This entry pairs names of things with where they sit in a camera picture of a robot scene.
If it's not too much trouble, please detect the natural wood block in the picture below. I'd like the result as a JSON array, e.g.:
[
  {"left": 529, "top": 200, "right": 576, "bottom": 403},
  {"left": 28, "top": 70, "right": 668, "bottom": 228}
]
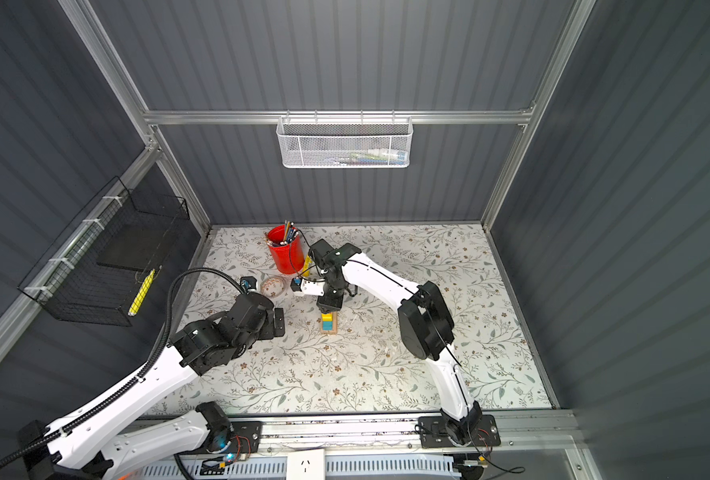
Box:
[{"left": 320, "top": 316, "right": 338, "bottom": 335}]

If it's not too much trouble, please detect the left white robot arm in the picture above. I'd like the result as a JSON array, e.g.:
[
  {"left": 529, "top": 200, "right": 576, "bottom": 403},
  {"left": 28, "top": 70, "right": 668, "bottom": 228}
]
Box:
[{"left": 18, "top": 277, "right": 285, "bottom": 479}]

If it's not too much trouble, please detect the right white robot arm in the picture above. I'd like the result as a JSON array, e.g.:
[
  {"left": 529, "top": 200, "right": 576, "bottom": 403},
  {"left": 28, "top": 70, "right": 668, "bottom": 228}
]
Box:
[{"left": 291, "top": 240, "right": 482, "bottom": 445}]

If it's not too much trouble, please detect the clear tape roll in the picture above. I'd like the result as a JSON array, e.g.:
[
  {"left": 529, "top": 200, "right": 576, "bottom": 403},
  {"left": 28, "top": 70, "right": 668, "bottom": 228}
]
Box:
[{"left": 260, "top": 276, "right": 287, "bottom": 298}]

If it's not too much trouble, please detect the red pen cup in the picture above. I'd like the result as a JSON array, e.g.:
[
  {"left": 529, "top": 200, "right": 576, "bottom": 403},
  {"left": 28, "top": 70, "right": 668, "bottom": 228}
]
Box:
[{"left": 266, "top": 225, "right": 305, "bottom": 275}]

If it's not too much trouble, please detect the yellow marker in basket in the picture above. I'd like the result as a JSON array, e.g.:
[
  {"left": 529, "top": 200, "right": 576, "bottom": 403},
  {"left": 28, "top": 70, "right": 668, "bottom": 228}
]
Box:
[{"left": 127, "top": 269, "right": 157, "bottom": 317}]

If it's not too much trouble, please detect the white power outlet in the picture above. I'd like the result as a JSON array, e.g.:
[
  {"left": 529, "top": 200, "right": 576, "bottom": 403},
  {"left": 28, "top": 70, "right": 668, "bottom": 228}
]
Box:
[{"left": 286, "top": 449, "right": 326, "bottom": 480}]

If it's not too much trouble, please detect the white wire mesh basket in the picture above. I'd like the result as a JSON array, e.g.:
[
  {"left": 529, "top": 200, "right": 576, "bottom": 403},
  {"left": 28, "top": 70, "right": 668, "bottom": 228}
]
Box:
[{"left": 276, "top": 118, "right": 414, "bottom": 169}]

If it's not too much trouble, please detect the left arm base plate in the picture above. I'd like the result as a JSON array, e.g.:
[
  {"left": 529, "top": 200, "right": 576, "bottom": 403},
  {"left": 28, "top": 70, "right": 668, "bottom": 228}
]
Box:
[{"left": 184, "top": 421, "right": 263, "bottom": 456}]

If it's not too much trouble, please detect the black wire wall basket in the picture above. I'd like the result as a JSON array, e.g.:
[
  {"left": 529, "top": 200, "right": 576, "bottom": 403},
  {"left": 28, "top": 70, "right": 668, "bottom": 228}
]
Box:
[{"left": 19, "top": 181, "right": 190, "bottom": 327}]

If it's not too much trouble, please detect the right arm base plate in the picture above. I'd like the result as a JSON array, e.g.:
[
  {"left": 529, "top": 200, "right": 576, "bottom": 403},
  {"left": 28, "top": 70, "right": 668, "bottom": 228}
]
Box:
[{"left": 414, "top": 415, "right": 501, "bottom": 449}]

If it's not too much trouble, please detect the black corrugated cable hose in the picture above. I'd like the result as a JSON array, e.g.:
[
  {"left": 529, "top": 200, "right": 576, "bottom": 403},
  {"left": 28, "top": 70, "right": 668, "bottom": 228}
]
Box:
[{"left": 0, "top": 266, "right": 248, "bottom": 480}]

